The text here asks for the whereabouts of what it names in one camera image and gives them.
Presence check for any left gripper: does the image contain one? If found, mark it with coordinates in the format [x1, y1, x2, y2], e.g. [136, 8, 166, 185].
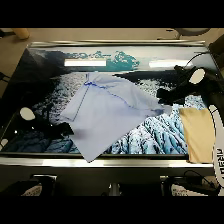
[52, 121, 75, 138]

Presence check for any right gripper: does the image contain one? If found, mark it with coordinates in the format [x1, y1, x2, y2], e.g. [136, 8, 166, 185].
[156, 83, 188, 106]

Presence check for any light blue shirt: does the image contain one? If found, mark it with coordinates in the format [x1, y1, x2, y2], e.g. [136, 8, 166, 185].
[59, 72, 173, 164]

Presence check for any tan garment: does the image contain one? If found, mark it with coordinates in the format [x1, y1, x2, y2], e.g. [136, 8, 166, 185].
[178, 106, 216, 165]

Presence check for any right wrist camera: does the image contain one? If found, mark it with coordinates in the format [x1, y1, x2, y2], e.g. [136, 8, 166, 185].
[173, 64, 189, 78]

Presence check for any black cable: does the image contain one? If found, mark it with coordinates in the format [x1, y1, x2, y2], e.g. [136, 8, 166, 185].
[185, 51, 216, 68]
[183, 169, 221, 192]

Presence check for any silver frame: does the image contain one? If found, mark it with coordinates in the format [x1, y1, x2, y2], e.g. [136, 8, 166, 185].
[0, 39, 224, 197]

